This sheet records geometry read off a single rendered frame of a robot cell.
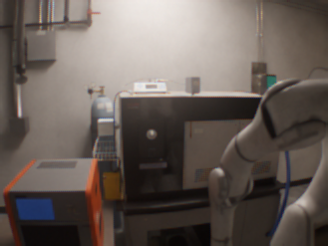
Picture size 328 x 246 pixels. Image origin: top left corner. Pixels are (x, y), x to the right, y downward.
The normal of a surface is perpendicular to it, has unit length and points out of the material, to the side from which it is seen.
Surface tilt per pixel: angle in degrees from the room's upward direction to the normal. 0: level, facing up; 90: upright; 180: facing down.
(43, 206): 90
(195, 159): 90
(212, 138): 90
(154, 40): 90
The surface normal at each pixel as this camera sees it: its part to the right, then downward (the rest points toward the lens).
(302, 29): 0.21, 0.17
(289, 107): -0.79, -0.11
